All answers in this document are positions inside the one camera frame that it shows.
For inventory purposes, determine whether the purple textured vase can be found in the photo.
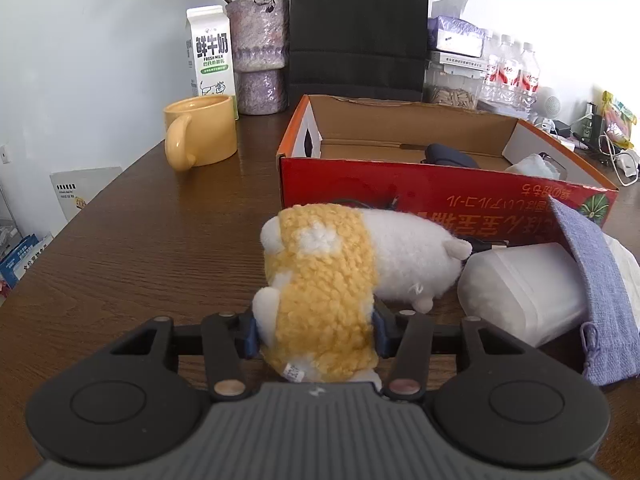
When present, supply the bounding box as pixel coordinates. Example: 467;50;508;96
227;0;290;116

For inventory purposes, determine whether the water bottle middle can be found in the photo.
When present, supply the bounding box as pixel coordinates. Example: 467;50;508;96
498;35;522;107

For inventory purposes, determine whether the white milk carton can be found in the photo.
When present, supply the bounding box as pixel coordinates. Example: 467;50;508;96
186;6;238;110

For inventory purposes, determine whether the water bottle left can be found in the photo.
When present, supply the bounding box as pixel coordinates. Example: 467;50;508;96
480;34;503;103

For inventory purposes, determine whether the clear seed container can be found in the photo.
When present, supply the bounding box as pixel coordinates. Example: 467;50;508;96
423;66;483;110

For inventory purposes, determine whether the white flat box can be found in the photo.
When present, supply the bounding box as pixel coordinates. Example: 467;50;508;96
430;51;488;79

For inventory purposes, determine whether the yellow snack bag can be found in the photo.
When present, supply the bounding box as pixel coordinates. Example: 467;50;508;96
602;91;637;150

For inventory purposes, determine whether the yellow white plush toy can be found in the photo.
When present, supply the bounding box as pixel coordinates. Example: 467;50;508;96
252;204;473;387

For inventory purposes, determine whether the white face mask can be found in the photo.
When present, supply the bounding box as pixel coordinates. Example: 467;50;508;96
506;154;561;180

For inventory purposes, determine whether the white plastic container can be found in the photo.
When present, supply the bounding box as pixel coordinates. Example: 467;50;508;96
457;243;588;347

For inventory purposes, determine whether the water bottle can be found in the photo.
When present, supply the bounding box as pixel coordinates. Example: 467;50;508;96
518;42;539;112
498;35;522;107
480;34;503;103

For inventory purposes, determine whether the yellow ceramic mug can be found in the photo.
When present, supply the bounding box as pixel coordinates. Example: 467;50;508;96
164;94;238;171

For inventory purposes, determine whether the water bottle right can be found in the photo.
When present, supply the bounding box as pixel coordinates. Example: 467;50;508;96
518;42;539;112

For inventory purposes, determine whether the blue white box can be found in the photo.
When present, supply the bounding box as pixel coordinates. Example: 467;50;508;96
0;234;53;288

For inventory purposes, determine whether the dark blue object in box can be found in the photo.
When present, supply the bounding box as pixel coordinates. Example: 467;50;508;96
421;143;480;169

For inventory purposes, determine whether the red cardboard box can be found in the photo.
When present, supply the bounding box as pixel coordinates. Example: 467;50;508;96
277;96;618;245

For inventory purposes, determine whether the purple tissue pack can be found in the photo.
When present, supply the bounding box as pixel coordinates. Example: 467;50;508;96
427;0;485;58

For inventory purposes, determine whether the purple cloth pouch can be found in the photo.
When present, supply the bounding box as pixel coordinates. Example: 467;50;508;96
549;198;639;386

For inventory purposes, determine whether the black paper bag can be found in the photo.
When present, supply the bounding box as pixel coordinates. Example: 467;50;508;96
288;0;428;103

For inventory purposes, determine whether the white paper sign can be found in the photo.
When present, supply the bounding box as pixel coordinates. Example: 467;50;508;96
50;167;122;221

